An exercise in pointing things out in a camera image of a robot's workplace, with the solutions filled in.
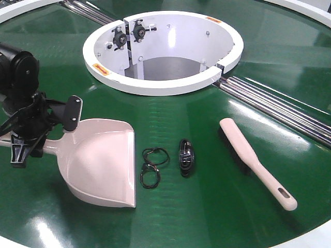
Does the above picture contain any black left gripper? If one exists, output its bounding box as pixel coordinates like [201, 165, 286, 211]
[1, 91, 83, 168]

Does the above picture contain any pink plastic dustpan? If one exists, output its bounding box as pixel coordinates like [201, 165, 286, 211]
[0, 118, 137, 209]

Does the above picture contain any thin black wire coil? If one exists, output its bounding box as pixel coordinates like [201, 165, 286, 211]
[139, 147, 171, 189]

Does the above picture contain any black cable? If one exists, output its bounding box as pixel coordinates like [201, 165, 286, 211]
[178, 138, 197, 178]

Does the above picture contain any pink hand brush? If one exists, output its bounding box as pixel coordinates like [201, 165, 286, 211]
[219, 118, 298, 211]

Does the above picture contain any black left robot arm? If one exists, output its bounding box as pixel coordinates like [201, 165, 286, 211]
[1, 43, 83, 168]

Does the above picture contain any orange warning label front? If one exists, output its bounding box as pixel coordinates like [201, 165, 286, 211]
[93, 63, 110, 76]

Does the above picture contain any orange warning label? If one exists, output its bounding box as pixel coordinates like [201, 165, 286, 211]
[206, 16, 222, 23]
[93, 63, 110, 76]

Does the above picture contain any white outer rim left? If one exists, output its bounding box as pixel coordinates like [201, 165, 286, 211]
[1, 0, 60, 23]

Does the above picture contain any white rim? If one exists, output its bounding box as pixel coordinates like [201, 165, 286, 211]
[266, 0, 330, 27]
[1, 0, 60, 23]

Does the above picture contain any left steel roller strip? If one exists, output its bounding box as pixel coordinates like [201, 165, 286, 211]
[60, 1, 116, 25]

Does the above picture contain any orange warning label rear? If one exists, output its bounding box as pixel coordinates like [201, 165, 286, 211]
[206, 16, 222, 23]

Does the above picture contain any white outer rim right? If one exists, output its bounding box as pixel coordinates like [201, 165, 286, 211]
[266, 0, 330, 27]

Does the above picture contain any left black bearing mount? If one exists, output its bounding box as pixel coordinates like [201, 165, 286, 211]
[112, 26, 127, 51]

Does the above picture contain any black bearing mount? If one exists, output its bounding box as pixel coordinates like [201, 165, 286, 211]
[131, 19, 157, 43]
[112, 26, 127, 51]

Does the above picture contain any right black bearing mount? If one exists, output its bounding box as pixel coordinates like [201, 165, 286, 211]
[131, 19, 157, 43]

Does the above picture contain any white inner conveyor ring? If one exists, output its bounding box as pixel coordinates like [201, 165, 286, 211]
[82, 10, 244, 97]

